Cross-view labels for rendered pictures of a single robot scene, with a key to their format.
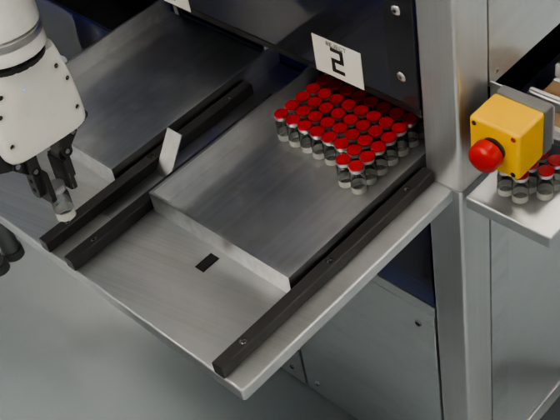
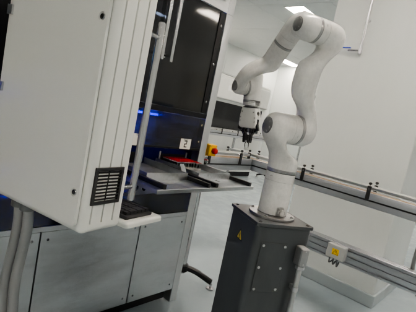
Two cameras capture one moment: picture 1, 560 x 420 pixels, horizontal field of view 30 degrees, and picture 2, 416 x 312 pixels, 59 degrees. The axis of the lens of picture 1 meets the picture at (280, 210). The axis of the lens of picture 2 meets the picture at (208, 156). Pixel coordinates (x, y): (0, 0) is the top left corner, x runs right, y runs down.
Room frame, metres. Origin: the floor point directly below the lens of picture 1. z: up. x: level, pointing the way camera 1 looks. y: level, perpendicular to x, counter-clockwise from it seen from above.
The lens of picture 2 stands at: (1.39, 1.99, 1.23)
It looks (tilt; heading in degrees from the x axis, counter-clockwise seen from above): 7 degrees down; 259
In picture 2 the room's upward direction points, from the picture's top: 12 degrees clockwise
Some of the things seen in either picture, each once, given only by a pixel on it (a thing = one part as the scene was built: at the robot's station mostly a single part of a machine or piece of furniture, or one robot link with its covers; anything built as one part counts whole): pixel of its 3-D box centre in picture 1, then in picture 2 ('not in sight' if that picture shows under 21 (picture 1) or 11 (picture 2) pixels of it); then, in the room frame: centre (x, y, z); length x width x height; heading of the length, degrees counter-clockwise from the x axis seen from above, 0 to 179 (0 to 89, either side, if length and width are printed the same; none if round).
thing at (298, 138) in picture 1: (324, 146); (187, 165); (1.08, -0.08, 0.90); 0.18 x 0.02 x 0.05; 38
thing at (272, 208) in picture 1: (304, 167); (192, 168); (1.05, -0.05, 0.90); 0.34 x 0.26 x 0.04; 128
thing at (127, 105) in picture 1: (143, 82); (145, 167); (1.32, 0.17, 0.90); 0.34 x 0.26 x 0.04; 128
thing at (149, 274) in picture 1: (188, 163); (178, 176); (1.14, 0.12, 0.87); 0.70 x 0.48 x 0.02; 38
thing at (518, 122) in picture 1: (510, 132); (208, 149); (0.93, -0.29, 0.99); 0.08 x 0.07 x 0.07; 128
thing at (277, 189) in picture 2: not in sight; (275, 193); (0.79, 0.56, 0.95); 0.19 x 0.19 x 0.18
